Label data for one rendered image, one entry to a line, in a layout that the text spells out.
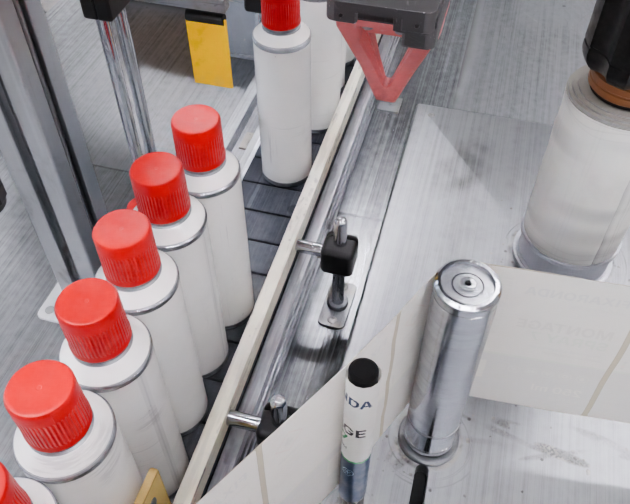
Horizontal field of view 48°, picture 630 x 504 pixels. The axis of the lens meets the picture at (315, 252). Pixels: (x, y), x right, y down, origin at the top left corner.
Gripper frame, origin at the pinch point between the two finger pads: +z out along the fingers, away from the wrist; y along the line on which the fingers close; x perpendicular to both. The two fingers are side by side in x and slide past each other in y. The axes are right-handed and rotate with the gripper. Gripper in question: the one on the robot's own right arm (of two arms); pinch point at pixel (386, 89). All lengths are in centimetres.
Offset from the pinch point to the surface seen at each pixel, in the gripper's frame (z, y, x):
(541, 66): 25, 45, -13
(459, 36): 24, 50, -2
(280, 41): 2.9, 8.4, 10.8
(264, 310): 15.9, -10.0, 6.9
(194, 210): 2.7, -12.6, 9.9
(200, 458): 15.9, -23.2, 7.0
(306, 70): 6.2, 9.6, 8.9
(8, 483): -1.0, -33.3, 9.4
